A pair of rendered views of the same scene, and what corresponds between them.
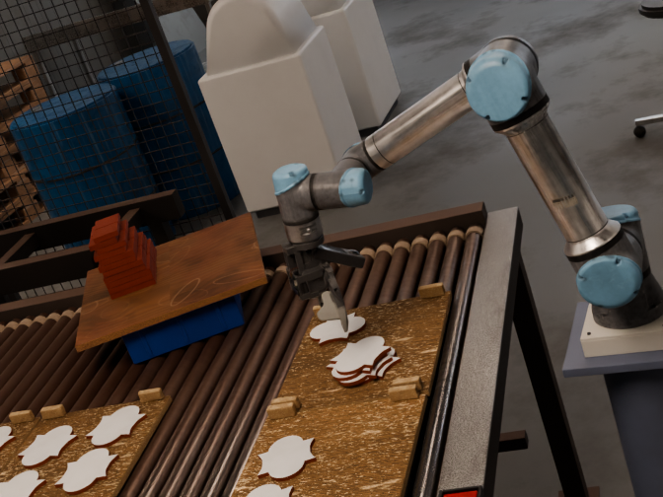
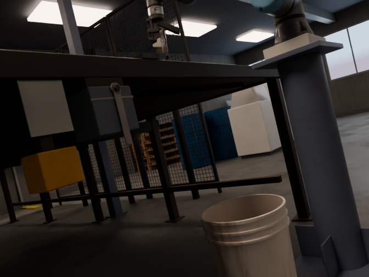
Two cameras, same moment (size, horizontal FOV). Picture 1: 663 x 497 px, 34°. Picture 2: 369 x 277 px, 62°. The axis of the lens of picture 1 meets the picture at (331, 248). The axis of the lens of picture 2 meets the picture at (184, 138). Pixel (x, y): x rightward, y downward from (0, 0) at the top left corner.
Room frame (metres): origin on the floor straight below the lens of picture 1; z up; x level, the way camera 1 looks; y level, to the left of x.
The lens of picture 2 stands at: (0.59, -0.42, 0.67)
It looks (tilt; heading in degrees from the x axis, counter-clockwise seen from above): 1 degrees down; 18
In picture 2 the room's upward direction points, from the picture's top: 14 degrees counter-clockwise
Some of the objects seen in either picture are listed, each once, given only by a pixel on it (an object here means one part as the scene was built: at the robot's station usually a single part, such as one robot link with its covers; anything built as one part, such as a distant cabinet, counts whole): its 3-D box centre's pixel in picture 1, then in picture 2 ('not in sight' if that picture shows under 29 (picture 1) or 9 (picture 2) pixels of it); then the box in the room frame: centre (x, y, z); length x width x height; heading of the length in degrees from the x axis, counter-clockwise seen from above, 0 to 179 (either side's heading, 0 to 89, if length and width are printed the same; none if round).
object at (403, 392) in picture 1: (404, 392); not in sight; (1.86, -0.04, 0.95); 0.06 x 0.02 x 0.03; 69
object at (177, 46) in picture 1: (135, 153); (208, 136); (6.26, 0.91, 0.48); 1.30 x 0.80 x 0.96; 150
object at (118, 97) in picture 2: not in sight; (105, 114); (1.31, 0.01, 0.77); 0.14 x 0.11 x 0.18; 160
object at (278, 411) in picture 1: (281, 410); not in sight; (1.96, 0.21, 0.95); 0.06 x 0.02 x 0.03; 69
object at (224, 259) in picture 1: (171, 276); not in sight; (2.70, 0.43, 1.03); 0.50 x 0.50 x 0.02; 1
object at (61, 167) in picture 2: not in sight; (44, 134); (1.14, 0.06, 0.74); 0.09 x 0.08 x 0.24; 160
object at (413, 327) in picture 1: (365, 352); not in sight; (2.12, 0.01, 0.93); 0.41 x 0.35 x 0.02; 160
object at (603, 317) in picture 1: (625, 289); (292, 32); (1.93, -0.54, 0.96); 0.15 x 0.15 x 0.10
